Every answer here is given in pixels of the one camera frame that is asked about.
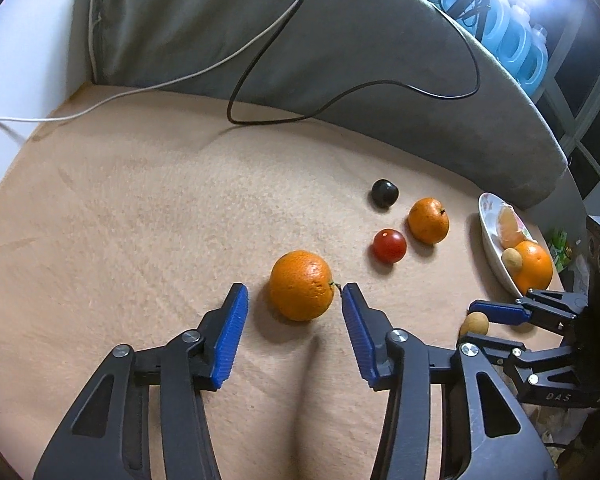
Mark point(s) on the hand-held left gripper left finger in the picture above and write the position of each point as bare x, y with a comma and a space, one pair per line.
229, 340

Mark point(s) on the grey blanket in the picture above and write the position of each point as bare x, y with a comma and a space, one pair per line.
205, 35

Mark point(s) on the peeled pomelo segment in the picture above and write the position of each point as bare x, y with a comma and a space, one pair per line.
512, 227

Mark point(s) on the floral white plate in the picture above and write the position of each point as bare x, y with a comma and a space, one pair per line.
492, 250

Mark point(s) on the large orange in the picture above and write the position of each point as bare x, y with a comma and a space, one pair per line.
535, 267

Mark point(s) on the green snack packet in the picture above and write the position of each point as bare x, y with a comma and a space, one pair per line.
560, 250

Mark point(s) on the small brown kiwi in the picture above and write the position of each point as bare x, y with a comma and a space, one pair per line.
511, 260
475, 323

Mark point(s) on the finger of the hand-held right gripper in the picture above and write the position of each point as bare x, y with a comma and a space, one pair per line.
505, 351
500, 312

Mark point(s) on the small tangerine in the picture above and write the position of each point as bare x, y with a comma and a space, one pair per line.
301, 286
428, 220

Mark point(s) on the red cherry tomato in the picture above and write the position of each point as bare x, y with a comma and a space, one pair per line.
389, 245

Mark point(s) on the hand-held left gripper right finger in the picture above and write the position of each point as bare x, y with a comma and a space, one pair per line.
360, 340

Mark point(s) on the dark plum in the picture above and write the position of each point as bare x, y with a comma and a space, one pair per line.
384, 193

